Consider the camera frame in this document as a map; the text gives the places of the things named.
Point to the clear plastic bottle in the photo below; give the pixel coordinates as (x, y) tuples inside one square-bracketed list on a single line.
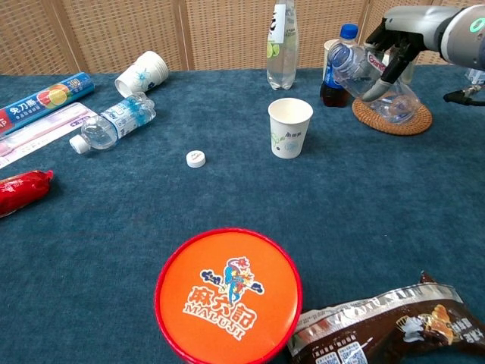
[(352, 64)]

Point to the blue label bottle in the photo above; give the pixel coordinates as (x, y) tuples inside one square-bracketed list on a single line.
[(113, 121)]

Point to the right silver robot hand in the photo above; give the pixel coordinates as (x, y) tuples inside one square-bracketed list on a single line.
[(413, 26)]

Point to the white bottle cap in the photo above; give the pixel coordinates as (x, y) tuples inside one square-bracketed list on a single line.
[(196, 159)]

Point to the blue-cap cola bottle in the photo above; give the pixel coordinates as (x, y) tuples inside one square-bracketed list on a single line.
[(333, 95)]

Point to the plain white paper cup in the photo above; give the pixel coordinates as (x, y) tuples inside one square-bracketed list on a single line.
[(329, 42)]

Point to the green label glass bottle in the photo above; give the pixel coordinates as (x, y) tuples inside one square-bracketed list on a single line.
[(282, 57)]

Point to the woven rattan coaster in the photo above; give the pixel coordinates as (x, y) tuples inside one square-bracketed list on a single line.
[(379, 123)]

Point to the brown snack wrapper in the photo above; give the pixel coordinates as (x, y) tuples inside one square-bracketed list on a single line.
[(379, 330)]

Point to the red biscuit pack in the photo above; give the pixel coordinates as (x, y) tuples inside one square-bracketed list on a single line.
[(20, 191)]

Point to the plastic wrap box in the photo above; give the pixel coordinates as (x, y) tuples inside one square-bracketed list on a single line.
[(45, 100)]

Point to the white toothbrush package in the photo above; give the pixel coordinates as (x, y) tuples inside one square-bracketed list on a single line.
[(41, 130)]

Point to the orange round lid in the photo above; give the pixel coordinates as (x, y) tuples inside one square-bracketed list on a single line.
[(227, 295)]

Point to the bamboo folding screen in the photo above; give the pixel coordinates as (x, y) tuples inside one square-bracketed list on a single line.
[(113, 34)]

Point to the upright white paper cup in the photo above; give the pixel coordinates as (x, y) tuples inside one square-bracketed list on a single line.
[(290, 129)]

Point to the blue tablecloth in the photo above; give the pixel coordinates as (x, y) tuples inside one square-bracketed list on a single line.
[(151, 212)]

